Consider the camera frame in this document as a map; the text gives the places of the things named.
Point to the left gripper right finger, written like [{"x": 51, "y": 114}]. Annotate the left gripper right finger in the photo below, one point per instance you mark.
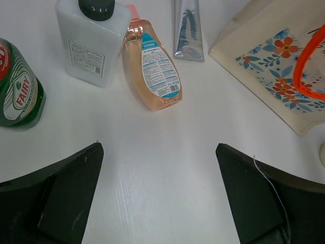
[{"x": 269, "y": 205}]

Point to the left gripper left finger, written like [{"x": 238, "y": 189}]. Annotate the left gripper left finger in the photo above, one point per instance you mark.
[{"x": 52, "y": 204}]

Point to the green dish soap bottle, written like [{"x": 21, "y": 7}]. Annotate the green dish soap bottle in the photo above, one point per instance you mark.
[{"x": 22, "y": 95}]

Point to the white bottle black cap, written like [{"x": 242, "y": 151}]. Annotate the white bottle black cap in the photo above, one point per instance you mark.
[{"x": 92, "y": 34}]

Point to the pink shampoo bottle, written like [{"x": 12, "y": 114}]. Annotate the pink shampoo bottle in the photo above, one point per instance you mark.
[{"x": 149, "y": 66}]

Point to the silver tube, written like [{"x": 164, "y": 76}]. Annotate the silver tube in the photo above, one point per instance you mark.
[{"x": 188, "y": 42}]

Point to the canvas bag orange handles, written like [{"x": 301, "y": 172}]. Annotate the canvas bag orange handles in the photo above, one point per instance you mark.
[{"x": 261, "y": 47}]

